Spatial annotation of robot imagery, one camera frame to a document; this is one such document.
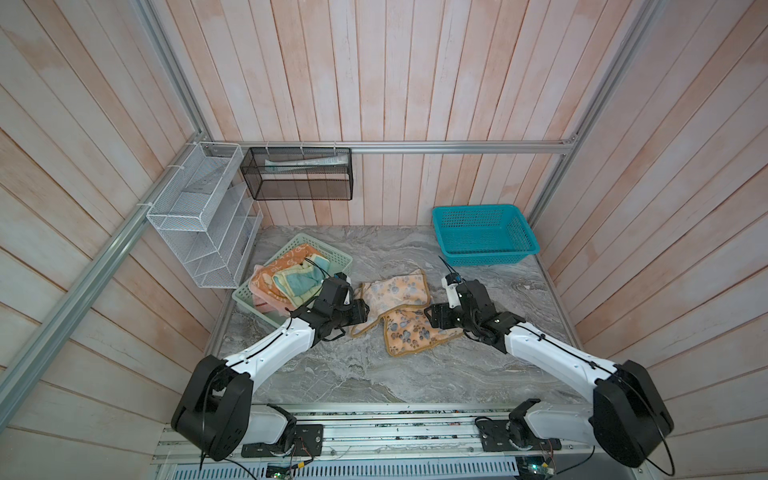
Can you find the aluminium mounting rail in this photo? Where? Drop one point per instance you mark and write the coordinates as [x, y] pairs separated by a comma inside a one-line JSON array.
[[393, 441]]

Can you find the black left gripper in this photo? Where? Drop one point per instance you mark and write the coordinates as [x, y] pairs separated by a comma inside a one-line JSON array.
[[358, 310]]

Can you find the orange paw print towel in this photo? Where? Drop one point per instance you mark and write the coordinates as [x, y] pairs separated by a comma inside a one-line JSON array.
[[397, 304]]

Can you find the light green plastic basket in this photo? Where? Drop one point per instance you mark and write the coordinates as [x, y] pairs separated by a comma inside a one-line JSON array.
[[339, 262]]

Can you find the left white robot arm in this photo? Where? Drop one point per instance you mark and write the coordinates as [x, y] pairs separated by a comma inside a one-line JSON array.
[[215, 411]]

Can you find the white wire mesh shelf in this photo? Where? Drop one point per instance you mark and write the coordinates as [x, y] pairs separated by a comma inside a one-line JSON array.
[[207, 217]]

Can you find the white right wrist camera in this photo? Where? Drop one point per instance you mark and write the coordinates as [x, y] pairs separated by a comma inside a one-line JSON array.
[[450, 283]]

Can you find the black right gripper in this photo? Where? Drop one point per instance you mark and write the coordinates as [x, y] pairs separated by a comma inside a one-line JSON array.
[[443, 307]]

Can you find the pink orange patterned towel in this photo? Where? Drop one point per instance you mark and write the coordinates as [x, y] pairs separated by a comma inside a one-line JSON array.
[[264, 294]]

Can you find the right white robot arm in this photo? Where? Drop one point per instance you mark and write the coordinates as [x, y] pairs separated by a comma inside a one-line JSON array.
[[626, 416]]

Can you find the green yellow striped towel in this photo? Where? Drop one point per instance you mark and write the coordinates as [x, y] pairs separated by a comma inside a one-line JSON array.
[[298, 283]]

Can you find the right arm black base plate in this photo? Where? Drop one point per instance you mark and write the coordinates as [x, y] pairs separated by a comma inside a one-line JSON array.
[[511, 435]]

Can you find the teal plastic basket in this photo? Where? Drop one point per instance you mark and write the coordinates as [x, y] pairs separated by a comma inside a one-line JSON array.
[[477, 235]]

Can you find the black mesh wall basket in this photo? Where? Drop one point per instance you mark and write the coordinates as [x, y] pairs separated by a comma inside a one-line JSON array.
[[298, 173]]

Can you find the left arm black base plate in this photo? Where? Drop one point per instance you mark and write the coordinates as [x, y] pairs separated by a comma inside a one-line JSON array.
[[299, 440]]

